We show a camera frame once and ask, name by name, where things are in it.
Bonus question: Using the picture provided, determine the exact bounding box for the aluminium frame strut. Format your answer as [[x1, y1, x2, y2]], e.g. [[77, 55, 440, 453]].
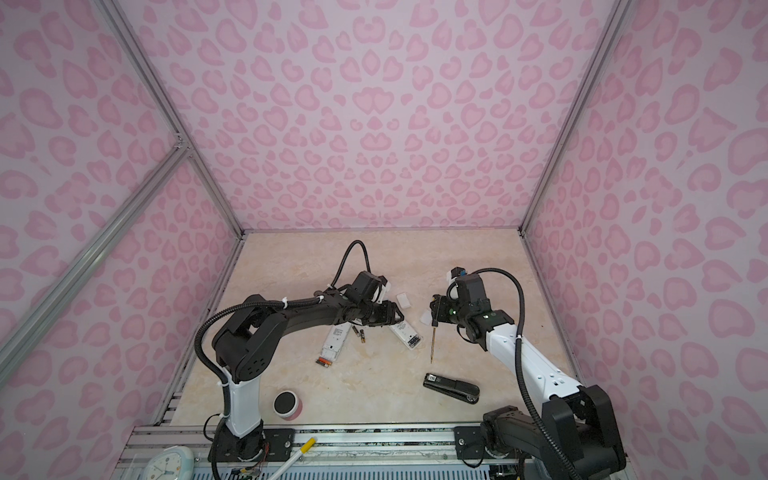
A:
[[1, 1, 245, 385], [518, 0, 636, 238]]

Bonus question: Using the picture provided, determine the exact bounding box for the pink black tape roll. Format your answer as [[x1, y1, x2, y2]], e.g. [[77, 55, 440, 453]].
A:
[[273, 390, 303, 421]]

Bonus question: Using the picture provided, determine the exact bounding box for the black yellow handled screwdriver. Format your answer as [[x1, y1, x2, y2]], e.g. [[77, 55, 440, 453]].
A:
[[430, 294, 441, 363]]

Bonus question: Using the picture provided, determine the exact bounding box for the aluminium frame strut right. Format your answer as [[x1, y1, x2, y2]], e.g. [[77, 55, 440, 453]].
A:
[[518, 0, 636, 238]]

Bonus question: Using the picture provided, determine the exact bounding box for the black right camera cable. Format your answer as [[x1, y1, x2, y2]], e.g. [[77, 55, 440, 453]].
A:
[[467, 267, 586, 480]]

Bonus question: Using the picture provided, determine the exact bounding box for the white remote control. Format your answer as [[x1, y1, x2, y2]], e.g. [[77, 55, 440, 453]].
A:
[[389, 321, 422, 350], [316, 323, 351, 368]]

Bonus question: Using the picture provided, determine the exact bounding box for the black camera cable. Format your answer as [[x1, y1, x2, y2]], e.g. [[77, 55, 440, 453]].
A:
[[467, 267, 586, 480], [329, 239, 373, 289]]

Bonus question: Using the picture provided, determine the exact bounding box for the black stapler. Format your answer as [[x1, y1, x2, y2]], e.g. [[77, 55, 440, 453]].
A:
[[423, 373, 480, 405]]

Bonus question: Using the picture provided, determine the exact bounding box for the black left camera cable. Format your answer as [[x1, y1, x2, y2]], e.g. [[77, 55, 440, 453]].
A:
[[329, 239, 373, 289]]

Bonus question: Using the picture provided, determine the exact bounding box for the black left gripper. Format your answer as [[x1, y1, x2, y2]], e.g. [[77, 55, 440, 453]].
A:
[[359, 299, 407, 326]]

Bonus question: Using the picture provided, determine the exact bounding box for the yellow capped white marker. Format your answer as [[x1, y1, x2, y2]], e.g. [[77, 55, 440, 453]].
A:
[[268, 437, 316, 480]]

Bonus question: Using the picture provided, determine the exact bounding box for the white analog clock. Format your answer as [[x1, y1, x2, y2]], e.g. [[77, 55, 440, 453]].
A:
[[140, 446, 195, 480]]

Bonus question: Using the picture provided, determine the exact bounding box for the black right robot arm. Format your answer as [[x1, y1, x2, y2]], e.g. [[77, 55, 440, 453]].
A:
[[430, 267, 627, 479]]

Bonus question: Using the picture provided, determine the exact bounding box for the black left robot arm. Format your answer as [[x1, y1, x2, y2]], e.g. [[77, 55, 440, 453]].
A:
[[193, 289, 404, 465]]

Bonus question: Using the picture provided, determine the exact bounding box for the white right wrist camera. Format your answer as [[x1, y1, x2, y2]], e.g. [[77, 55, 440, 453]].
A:
[[446, 267, 467, 285]]

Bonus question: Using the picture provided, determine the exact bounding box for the aluminium rail base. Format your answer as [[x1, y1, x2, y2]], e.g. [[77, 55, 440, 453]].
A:
[[111, 422, 546, 479]]

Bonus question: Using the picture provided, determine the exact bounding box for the aluminium frame strut left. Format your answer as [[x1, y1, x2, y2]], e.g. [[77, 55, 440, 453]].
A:
[[1, 1, 245, 385]]

